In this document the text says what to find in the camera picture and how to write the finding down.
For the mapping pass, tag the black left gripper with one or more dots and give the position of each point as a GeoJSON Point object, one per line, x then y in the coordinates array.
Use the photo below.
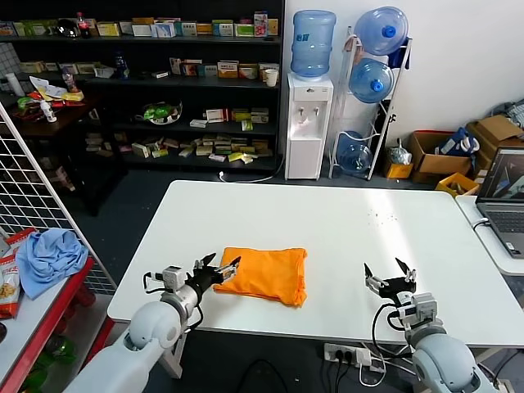
{"type": "Point", "coordinates": [204, 277]}

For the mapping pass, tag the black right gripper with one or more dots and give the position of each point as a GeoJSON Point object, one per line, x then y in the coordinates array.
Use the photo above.
{"type": "Point", "coordinates": [397, 286]}

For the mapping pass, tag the orange t-shirt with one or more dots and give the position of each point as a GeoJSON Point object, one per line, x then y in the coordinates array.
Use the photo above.
{"type": "Point", "coordinates": [266, 274]}

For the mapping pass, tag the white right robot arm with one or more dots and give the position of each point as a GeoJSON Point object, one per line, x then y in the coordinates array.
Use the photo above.
{"type": "Point", "coordinates": [446, 364]}

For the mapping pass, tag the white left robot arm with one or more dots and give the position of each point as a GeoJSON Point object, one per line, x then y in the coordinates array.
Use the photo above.
{"type": "Point", "coordinates": [151, 327]}

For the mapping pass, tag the grey blue clothes pile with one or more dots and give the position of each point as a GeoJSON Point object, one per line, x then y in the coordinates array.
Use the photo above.
{"type": "Point", "coordinates": [509, 112]}

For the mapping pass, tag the white power strip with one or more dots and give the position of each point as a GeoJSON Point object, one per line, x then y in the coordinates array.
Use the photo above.
{"type": "Point", "coordinates": [348, 354]}

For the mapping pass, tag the small yellow carton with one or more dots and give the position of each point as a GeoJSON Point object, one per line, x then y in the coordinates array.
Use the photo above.
{"type": "Point", "coordinates": [399, 171]}

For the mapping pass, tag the white table leg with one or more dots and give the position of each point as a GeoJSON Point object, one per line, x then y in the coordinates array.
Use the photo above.
{"type": "Point", "coordinates": [177, 360]}

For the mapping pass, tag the yellow plastic bin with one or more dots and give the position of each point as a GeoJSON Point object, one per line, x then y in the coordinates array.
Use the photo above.
{"type": "Point", "coordinates": [456, 182]}

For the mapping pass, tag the tan medicine box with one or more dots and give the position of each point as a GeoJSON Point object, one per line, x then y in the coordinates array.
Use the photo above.
{"type": "Point", "coordinates": [204, 150]}
{"type": "Point", "coordinates": [260, 145]}

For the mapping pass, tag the clear plastic bag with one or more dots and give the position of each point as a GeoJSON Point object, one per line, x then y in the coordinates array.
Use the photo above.
{"type": "Point", "coordinates": [400, 154]}

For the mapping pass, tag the large open cardboard box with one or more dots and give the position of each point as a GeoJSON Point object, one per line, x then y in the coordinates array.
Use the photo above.
{"type": "Point", "coordinates": [442, 165]}

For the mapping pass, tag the blue water jug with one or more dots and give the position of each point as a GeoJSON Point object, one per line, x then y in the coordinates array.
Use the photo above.
{"type": "Point", "coordinates": [367, 82]}
{"type": "Point", "coordinates": [312, 45]}
{"type": "Point", "coordinates": [378, 30]}
{"type": "Point", "coordinates": [353, 155]}

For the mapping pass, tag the white metal jug rack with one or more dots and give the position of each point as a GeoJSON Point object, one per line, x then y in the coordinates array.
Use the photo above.
{"type": "Point", "coordinates": [382, 135]}

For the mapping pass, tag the grey laptop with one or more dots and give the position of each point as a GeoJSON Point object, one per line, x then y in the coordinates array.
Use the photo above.
{"type": "Point", "coordinates": [505, 196]}

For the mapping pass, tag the small yellow green box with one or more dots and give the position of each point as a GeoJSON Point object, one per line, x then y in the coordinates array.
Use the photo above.
{"type": "Point", "coordinates": [247, 125]}

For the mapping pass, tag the flat white medicine box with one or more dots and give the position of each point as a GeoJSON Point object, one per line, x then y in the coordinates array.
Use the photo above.
{"type": "Point", "coordinates": [199, 123]}

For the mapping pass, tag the blue shopping bag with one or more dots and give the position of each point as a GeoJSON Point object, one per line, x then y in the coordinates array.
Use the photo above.
{"type": "Point", "coordinates": [454, 143]}

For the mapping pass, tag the small cardboard box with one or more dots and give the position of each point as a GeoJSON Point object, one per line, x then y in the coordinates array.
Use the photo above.
{"type": "Point", "coordinates": [485, 163]}

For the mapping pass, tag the red white medicine box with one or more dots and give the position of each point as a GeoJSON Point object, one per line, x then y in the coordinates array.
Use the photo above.
{"type": "Point", "coordinates": [217, 115]}

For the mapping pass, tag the stacked white green boxes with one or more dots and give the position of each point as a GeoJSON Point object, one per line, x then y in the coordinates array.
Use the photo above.
{"type": "Point", "coordinates": [260, 116]}

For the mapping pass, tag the white water dispenser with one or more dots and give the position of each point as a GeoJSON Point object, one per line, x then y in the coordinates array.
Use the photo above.
{"type": "Point", "coordinates": [304, 131]}

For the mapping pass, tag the bowl of green packets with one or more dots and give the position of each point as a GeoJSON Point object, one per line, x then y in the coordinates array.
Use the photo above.
{"type": "Point", "coordinates": [159, 114]}

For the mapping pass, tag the light blue garment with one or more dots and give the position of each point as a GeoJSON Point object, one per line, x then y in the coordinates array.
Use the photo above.
{"type": "Point", "coordinates": [53, 258]}

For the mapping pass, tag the red edged shelf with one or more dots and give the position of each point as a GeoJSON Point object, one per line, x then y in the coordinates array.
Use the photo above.
{"type": "Point", "coordinates": [61, 319]}

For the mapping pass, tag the black shelving unit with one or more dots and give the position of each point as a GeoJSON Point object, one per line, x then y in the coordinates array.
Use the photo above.
{"type": "Point", "coordinates": [184, 94]}

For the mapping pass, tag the green plastic bottle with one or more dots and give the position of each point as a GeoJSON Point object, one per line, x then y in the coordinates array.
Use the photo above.
{"type": "Point", "coordinates": [61, 350]}

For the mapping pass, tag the closed cardboard box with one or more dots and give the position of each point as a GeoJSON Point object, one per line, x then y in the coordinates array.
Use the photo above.
{"type": "Point", "coordinates": [497, 129]}

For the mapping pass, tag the white paper cup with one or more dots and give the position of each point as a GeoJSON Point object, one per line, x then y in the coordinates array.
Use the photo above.
{"type": "Point", "coordinates": [271, 78]}

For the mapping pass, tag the orange white medicine box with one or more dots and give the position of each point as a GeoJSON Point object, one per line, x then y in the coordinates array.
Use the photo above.
{"type": "Point", "coordinates": [227, 70]}

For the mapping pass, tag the green orange medicine box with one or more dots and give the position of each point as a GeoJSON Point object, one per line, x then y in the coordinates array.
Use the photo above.
{"type": "Point", "coordinates": [248, 72]}

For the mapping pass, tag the red orange medicine box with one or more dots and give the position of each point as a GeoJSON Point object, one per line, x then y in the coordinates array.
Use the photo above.
{"type": "Point", "coordinates": [191, 69]}

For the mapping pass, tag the small flat white box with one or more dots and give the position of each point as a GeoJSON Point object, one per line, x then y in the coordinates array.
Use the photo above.
{"type": "Point", "coordinates": [160, 75]}

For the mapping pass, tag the red white striped packet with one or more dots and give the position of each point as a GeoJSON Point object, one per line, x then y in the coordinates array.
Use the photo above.
{"type": "Point", "coordinates": [22, 238]}

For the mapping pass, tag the white pink medicine box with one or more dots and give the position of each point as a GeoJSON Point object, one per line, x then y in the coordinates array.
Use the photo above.
{"type": "Point", "coordinates": [175, 67]}

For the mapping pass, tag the dark wooden table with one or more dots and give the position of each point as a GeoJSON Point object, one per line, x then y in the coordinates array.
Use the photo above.
{"type": "Point", "coordinates": [78, 118]}

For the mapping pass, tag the red white snack bag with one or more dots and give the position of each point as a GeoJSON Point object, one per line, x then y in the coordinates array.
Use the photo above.
{"type": "Point", "coordinates": [8, 290]}

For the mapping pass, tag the dark blue bottle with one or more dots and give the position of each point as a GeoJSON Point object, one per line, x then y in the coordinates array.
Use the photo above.
{"type": "Point", "coordinates": [122, 69]}

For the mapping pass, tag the dark blue hanging bag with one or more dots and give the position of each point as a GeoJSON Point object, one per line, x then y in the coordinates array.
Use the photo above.
{"type": "Point", "coordinates": [398, 55]}

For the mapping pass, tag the yellow snack packet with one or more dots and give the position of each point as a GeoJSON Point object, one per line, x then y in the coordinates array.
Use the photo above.
{"type": "Point", "coordinates": [71, 97]}

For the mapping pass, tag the open white carton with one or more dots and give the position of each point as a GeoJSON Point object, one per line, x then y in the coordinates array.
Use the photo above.
{"type": "Point", "coordinates": [104, 72]}

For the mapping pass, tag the white plastic bottle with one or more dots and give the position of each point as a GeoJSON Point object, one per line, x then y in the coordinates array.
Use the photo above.
{"type": "Point", "coordinates": [49, 112]}

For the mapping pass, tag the yellow white medicine box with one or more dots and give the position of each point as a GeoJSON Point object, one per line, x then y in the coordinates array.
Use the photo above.
{"type": "Point", "coordinates": [204, 29]}

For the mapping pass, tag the pink drink bottle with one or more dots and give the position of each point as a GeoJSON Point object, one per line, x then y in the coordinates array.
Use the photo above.
{"type": "Point", "coordinates": [70, 81]}

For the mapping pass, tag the beige medicine box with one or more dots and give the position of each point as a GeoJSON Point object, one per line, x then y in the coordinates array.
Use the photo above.
{"type": "Point", "coordinates": [32, 67]}
{"type": "Point", "coordinates": [87, 68]}

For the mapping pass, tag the blue white medicine box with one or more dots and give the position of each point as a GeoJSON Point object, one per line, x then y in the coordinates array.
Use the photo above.
{"type": "Point", "coordinates": [164, 30]}

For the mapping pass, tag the tall pink medicine box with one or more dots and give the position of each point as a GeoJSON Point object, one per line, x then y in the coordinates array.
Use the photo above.
{"type": "Point", "coordinates": [260, 24]}

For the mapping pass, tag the white paper sheets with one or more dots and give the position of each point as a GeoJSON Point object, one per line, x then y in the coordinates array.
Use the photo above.
{"type": "Point", "coordinates": [45, 87]}

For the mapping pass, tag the cola bottle red cap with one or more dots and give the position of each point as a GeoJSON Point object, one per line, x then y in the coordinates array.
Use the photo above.
{"type": "Point", "coordinates": [85, 28]}

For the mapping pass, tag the white cylinder roll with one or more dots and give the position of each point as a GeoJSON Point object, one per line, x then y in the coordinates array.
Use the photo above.
{"type": "Point", "coordinates": [15, 85]}

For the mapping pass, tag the shiny dark bowl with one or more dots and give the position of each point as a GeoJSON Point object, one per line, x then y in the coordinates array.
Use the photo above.
{"type": "Point", "coordinates": [67, 28]}

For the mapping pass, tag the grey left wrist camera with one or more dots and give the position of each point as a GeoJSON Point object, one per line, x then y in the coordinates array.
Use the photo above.
{"type": "Point", "coordinates": [173, 278]}

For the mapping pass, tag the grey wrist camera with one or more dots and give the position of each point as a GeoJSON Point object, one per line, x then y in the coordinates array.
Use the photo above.
{"type": "Point", "coordinates": [173, 278]}
{"type": "Point", "coordinates": [421, 309]}

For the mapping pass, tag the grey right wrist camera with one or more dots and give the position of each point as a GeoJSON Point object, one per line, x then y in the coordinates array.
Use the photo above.
{"type": "Point", "coordinates": [421, 309]}

